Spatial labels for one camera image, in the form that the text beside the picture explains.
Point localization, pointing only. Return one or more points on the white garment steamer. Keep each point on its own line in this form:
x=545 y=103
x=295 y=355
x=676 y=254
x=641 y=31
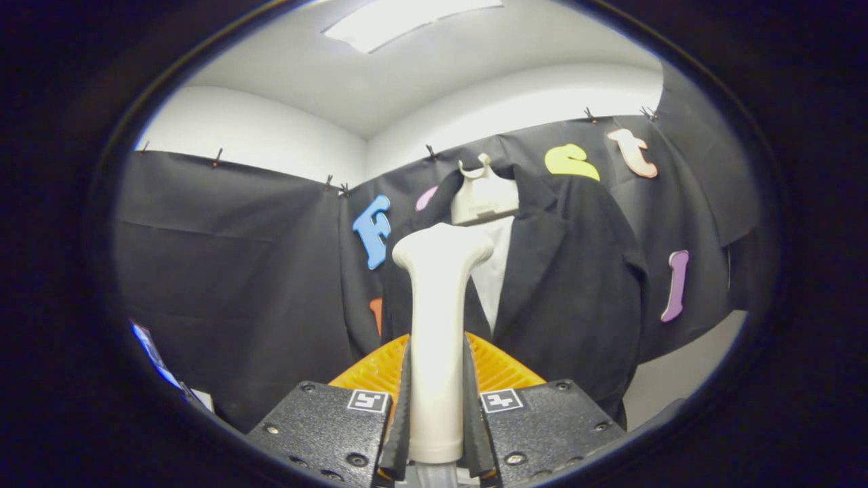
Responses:
x=437 y=305

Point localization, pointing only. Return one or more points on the black jacket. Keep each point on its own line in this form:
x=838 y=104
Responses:
x=576 y=285

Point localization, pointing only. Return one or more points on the white mannequin torso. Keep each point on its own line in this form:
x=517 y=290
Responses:
x=483 y=200

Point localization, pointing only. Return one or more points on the grey cabinet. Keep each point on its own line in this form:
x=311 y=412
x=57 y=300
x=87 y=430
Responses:
x=678 y=373

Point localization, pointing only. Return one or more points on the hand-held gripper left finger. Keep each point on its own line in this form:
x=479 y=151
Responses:
x=401 y=407

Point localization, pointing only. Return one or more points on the white device with labels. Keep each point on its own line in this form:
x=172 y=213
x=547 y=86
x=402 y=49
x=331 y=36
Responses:
x=159 y=362

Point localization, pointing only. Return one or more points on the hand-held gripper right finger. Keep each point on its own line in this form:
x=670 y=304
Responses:
x=472 y=407

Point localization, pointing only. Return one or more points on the black backdrop cloth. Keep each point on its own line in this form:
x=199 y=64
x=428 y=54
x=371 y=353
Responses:
x=230 y=271

